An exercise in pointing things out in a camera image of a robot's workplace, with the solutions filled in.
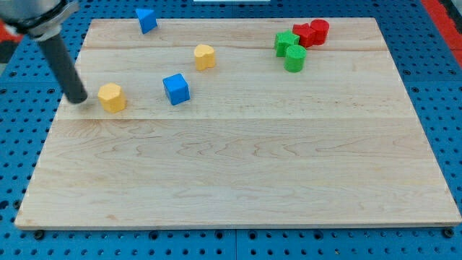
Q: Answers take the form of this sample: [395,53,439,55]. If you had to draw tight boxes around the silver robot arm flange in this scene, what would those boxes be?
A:
[1,0,79,41]

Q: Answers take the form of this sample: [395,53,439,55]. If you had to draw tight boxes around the blue cube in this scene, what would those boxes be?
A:
[162,74,191,105]

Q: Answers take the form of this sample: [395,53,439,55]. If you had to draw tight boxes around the yellow hexagon block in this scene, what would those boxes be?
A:
[97,83,126,113]

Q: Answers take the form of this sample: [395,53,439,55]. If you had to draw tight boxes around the wooden board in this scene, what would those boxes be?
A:
[14,18,461,230]

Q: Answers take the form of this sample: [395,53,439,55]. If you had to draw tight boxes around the yellow heart block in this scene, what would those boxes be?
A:
[193,44,216,71]

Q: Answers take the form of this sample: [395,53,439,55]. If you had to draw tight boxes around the green cylinder block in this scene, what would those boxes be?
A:
[284,45,307,72]

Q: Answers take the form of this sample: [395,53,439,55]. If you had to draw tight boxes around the green star block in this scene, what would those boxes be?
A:
[274,30,300,57]

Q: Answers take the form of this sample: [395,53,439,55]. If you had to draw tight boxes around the red star block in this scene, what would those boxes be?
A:
[292,23,316,48]

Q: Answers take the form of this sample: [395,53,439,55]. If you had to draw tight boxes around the red cylinder block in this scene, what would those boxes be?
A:
[310,19,330,46]

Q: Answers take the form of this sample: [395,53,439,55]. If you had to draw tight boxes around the blue triangle block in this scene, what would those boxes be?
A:
[135,9,157,34]

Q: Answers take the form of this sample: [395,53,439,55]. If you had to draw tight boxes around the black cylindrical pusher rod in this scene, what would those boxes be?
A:
[38,34,88,104]

